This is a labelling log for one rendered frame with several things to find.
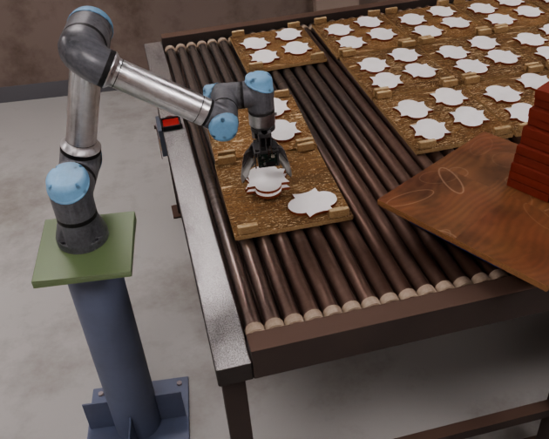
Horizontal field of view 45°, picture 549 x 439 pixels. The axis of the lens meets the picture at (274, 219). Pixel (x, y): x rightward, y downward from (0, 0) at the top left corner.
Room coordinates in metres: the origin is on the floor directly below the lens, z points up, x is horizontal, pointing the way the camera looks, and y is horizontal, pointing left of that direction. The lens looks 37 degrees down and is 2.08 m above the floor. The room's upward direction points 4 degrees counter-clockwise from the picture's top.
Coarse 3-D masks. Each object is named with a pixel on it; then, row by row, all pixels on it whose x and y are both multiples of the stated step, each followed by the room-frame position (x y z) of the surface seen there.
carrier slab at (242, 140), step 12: (288, 96) 2.33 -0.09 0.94; (240, 120) 2.17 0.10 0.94; (288, 120) 2.14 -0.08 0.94; (300, 120) 2.13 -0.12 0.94; (240, 132) 2.08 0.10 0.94; (216, 144) 2.01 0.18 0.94; (228, 144) 2.00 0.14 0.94; (240, 144) 2.00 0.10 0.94; (288, 144) 1.97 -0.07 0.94; (216, 156) 1.93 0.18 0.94; (240, 156) 1.91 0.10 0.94
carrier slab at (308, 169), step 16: (240, 160) 1.89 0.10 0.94; (256, 160) 1.88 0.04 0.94; (288, 160) 1.86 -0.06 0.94; (304, 160) 1.85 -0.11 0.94; (320, 160) 1.85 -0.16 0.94; (224, 176) 1.80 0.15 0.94; (240, 176) 1.79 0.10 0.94; (288, 176) 1.77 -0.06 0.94; (304, 176) 1.76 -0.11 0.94; (320, 176) 1.75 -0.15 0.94; (224, 192) 1.70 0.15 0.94; (240, 192) 1.70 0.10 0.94; (288, 192) 1.68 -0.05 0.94; (336, 192) 1.65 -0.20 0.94; (240, 208) 1.61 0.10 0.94; (256, 208) 1.61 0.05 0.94; (272, 208) 1.60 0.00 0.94; (240, 224) 1.53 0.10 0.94; (272, 224) 1.52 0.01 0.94; (288, 224) 1.52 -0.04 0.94; (304, 224) 1.51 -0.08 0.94; (320, 224) 1.52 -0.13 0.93
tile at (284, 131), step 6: (276, 120) 2.13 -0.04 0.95; (282, 120) 2.12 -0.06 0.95; (276, 126) 2.08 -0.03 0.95; (282, 126) 2.08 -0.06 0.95; (288, 126) 2.07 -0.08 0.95; (294, 126) 2.07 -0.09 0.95; (276, 132) 2.04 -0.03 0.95; (282, 132) 2.03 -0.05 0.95; (288, 132) 2.03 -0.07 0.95; (294, 132) 2.03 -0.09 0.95; (300, 132) 2.03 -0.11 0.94; (276, 138) 1.99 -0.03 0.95; (282, 138) 1.99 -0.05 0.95; (288, 138) 1.99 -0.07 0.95
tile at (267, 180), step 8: (264, 168) 1.76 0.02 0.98; (272, 168) 1.76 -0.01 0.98; (248, 176) 1.72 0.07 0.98; (256, 176) 1.72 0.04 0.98; (264, 176) 1.72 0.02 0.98; (272, 176) 1.71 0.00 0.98; (280, 176) 1.71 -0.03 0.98; (248, 184) 1.68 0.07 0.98; (256, 184) 1.68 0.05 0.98; (264, 184) 1.67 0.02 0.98; (272, 184) 1.67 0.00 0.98; (280, 184) 1.67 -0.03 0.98; (264, 192) 1.64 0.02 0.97; (272, 192) 1.64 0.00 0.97
